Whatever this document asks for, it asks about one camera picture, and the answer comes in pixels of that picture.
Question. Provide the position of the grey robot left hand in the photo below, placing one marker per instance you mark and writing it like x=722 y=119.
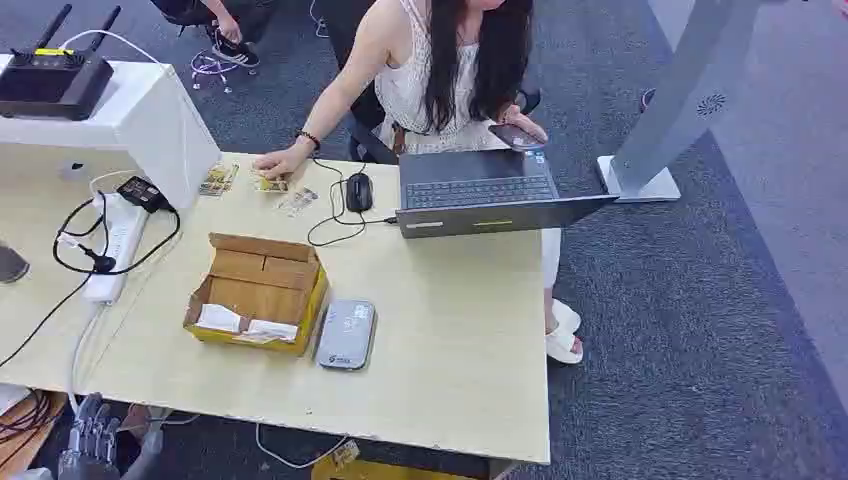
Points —
x=89 y=440

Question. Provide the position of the printed yellow card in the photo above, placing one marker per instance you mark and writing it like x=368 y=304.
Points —
x=272 y=185
x=218 y=179

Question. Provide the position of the dark smartphone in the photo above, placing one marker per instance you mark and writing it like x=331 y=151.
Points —
x=515 y=136

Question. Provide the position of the white card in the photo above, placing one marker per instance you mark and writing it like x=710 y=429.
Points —
x=218 y=318
x=273 y=330

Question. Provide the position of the dark round object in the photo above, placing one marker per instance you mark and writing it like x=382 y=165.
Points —
x=10 y=265

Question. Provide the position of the white power strip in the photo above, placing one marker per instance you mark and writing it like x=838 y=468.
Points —
x=118 y=248

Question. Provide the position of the wooden card box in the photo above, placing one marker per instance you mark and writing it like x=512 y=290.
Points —
x=262 y=291

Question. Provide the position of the black power adapter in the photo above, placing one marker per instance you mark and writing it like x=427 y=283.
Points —
x=142 y=193

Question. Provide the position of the grey rounded flat case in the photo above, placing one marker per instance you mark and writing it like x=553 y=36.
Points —
x=346 y=334

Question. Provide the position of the yellow box under desk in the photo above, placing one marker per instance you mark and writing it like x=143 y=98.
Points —
x=378 y=470

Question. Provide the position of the printed pale card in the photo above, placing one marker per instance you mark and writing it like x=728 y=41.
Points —
x=297 y=201

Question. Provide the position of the white cabinet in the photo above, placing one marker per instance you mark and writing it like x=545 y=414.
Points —
x=142 y=122

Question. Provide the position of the person's right hand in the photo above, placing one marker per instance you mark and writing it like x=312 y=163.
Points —
x=281 y=162

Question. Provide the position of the person's hand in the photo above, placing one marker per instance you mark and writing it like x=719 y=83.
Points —
x=526 y=121
x=281 y=162

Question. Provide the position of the black router with antennas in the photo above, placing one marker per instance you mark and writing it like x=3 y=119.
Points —
x=53 y=78

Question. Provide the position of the black computer mouse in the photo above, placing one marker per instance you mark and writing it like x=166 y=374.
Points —
x=359 y=192

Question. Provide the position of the chrome chair base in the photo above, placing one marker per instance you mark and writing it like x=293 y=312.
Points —
x=210 y=68

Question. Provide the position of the person in dark clothes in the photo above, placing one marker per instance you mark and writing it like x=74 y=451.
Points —
x=225 y=26

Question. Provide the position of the dark grey laptop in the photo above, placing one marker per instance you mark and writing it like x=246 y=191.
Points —
x=484 y=192

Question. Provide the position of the white slipper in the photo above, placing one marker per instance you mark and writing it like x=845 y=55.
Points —
x=563 y=334

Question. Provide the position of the seated person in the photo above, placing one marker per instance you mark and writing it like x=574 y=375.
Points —
x=440 y=73

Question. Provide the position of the person's left hand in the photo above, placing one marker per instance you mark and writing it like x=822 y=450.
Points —
x=526 y=121

